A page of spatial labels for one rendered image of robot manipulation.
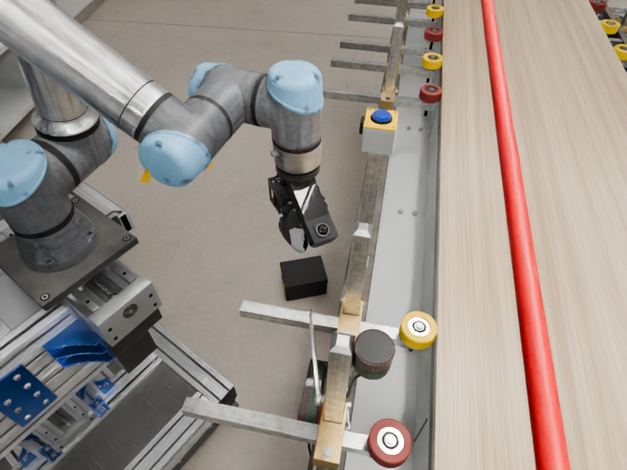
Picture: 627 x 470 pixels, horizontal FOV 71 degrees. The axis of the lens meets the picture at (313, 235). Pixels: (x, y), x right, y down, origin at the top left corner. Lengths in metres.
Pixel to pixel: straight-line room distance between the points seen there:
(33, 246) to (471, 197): 1.08
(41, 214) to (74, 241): 0.09
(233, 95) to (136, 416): 1.32
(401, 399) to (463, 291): 0.34
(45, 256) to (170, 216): 1.58
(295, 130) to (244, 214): 1.87
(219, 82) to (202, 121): 0.08
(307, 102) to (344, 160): 2.20
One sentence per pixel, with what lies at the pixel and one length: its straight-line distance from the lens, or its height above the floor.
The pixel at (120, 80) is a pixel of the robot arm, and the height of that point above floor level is 1.49.
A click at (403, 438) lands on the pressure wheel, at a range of 0.91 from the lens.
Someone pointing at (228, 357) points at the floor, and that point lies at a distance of 1.99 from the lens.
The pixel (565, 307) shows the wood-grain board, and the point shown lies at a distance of 1.17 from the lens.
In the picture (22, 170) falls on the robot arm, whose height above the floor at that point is 1.27.
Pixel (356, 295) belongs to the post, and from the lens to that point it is 0.98.
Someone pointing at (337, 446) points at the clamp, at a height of 0.87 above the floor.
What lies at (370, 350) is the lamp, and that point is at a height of 1.17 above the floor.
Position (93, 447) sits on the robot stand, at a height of 0.21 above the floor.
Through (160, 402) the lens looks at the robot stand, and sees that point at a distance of 1.74.
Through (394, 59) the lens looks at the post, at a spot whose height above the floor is 0.99.
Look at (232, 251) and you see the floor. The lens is 2.31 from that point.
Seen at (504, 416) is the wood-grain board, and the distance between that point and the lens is 0.98.
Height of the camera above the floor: 1.76
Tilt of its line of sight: 49 degrees down
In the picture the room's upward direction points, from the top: 1 degrees clockwise
